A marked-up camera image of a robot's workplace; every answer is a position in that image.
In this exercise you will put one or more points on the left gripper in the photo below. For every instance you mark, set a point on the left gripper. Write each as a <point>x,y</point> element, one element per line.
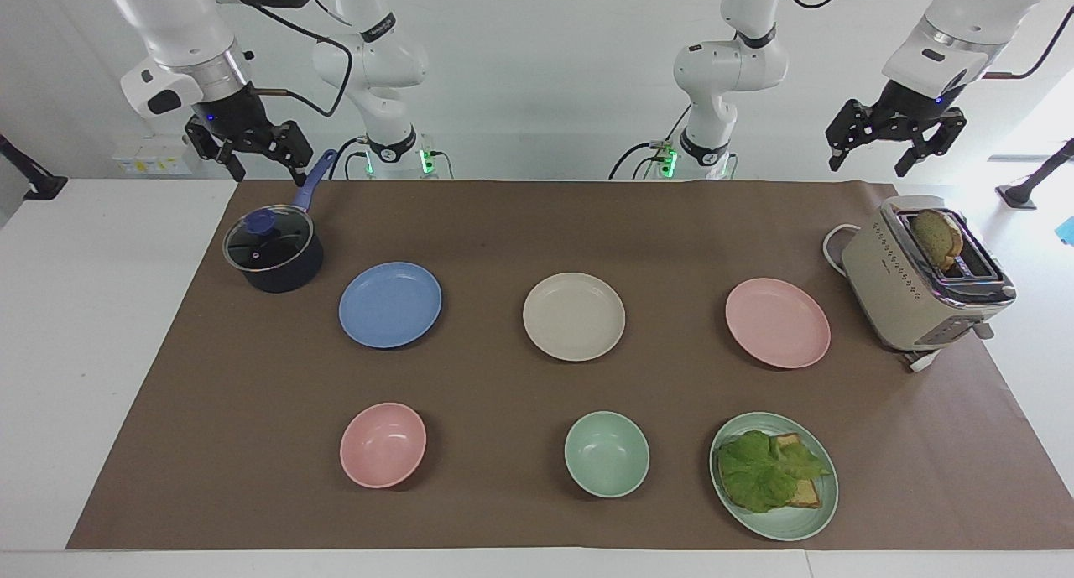
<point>910,108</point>

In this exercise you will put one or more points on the toast slice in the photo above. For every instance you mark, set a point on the toast slice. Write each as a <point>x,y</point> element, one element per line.
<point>807,494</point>

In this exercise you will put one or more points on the white plug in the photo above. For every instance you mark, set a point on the white plug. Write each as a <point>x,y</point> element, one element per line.
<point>923,361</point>

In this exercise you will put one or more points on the beige toaster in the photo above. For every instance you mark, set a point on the beige toaster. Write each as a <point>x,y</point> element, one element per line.
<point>894,301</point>

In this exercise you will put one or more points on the green lettuce leaf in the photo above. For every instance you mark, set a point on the green lettuce leaf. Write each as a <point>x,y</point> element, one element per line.
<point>763,473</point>

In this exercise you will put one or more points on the beige plate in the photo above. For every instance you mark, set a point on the beige plate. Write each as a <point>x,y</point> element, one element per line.
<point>574,316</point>

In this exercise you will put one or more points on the dark blue saucepan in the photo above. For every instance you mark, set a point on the dark blue saucepan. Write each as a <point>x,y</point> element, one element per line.
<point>285,281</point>

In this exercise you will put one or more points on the light blue object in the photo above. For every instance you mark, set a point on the light blue object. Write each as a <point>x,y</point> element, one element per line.
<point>1067,231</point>

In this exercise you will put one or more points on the green bowl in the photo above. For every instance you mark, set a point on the green bowl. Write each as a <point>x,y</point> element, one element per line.
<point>607,454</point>

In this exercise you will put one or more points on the green plate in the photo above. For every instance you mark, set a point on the green plate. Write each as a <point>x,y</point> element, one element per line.
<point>789,523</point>

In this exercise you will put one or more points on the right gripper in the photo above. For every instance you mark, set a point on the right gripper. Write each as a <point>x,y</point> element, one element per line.
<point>237,115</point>

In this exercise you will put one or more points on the blue plate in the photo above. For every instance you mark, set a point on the blue plate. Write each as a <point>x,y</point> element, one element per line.
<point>390,304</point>

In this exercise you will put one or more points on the glass lid with blue knob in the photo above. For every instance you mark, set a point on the glass lid with blue knob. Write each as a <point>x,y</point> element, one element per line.
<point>277,242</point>

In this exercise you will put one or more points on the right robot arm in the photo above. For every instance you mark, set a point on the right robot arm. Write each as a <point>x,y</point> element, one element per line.
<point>382,66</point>

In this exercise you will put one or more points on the black stand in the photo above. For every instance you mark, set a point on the black stand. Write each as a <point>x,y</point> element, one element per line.
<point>1028,188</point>
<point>38,184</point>

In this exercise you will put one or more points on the round bread slice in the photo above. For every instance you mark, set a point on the round bread slice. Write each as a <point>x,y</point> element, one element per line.
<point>935,236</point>

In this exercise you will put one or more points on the pink bowl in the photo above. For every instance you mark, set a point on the pink bowl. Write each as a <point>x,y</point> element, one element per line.
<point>383,445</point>

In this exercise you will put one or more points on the white wall socket box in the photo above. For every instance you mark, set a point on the white wall socket box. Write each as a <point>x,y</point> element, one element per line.
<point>151,158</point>

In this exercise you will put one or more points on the pink plate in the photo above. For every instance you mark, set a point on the pink plate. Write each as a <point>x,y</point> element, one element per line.
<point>778,323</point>

